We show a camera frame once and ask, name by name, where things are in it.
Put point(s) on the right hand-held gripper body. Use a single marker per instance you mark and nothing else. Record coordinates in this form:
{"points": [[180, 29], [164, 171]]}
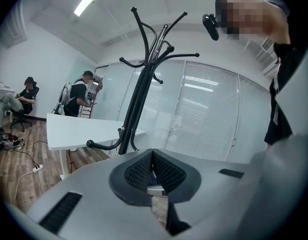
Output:
{"points": [[288, 184]]}

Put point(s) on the black metal coat rack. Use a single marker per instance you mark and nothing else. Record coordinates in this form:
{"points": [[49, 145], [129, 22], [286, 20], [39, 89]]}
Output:
{"points": [[141, 84]]}

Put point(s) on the white air vent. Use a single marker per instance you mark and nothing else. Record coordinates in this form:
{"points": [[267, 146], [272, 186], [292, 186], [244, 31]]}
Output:
{"points": [[268, 44]]}

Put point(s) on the wooden ladder shelf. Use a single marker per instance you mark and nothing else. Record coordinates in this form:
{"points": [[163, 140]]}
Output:
{"points": [[92, 109]]}

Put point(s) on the white backpack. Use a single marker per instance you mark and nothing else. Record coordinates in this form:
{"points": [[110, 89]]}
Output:
{"points": [[66, 94]]}

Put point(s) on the white curved desk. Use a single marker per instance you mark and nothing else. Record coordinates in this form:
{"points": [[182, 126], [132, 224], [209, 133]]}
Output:
{"points": [[81, 129]]}

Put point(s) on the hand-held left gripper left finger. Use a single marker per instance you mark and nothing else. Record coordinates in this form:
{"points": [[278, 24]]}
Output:
{"points": [[98, 199]]}

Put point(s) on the long ceiling light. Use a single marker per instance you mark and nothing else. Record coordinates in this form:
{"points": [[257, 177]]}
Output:
{"points": [[90, 0]]}

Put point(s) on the black head-worn camera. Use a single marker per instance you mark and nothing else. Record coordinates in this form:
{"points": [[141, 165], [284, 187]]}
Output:
{"points": [[211, 26]]}

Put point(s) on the person's black clothing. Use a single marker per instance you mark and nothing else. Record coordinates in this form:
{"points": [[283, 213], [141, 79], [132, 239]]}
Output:
{"points": [[286, 71]]}

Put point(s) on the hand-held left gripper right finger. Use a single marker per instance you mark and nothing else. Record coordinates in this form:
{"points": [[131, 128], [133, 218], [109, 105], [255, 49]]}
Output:
{"points": [[213, 196]]}

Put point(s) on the white power strip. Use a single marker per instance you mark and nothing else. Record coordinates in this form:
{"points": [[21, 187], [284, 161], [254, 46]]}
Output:
{"points": [[37, 168]]}

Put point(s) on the black office chair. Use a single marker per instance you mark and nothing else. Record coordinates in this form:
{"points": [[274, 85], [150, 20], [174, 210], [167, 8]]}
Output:
{"points": [[26, 111]]}

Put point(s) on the person's head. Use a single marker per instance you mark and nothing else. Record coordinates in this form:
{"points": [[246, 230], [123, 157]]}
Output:
{"points": [[248, 11]]}

